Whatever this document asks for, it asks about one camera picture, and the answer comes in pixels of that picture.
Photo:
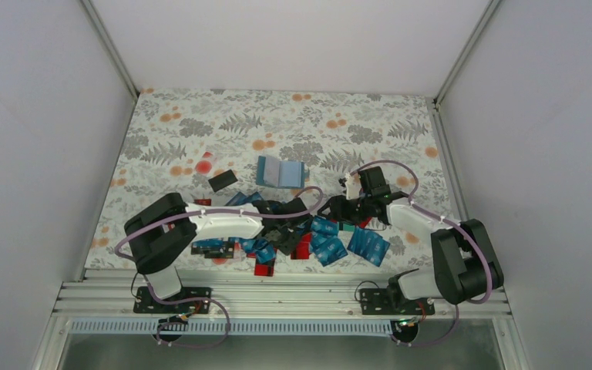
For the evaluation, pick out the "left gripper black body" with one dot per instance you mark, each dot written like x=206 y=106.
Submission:
x=286 y=247

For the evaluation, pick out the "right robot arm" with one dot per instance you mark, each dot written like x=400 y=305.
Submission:
x=464 y=264

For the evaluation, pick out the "red card front centre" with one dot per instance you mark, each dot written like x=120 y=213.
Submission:
x=265 y=269

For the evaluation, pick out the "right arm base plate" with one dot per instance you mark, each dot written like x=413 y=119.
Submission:
x=378 y=302

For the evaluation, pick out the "aluminium rail frame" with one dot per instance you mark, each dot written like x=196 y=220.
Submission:
x=243 y=295

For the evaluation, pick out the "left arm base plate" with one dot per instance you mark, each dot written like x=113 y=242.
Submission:
x=146 y=304

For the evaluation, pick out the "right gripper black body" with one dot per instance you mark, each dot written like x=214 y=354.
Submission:
x=354 y=213

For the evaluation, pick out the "white red translucent card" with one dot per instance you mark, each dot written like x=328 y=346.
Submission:
x=206 y=163

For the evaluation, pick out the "floral patterned table mat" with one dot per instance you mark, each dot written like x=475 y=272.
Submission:
x=332 y=133

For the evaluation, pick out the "blue cards right stack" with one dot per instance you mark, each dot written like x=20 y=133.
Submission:
x=369 y=245

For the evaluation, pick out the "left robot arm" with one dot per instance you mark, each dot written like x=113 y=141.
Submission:
x=160 y=233

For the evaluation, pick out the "grey perforated cable duct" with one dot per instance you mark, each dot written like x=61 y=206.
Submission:
x=209 y=326

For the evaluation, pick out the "black card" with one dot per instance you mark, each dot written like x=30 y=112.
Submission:
x=222 y=180

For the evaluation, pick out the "blue leather card holder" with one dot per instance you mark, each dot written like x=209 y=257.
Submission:
x=282 y=174

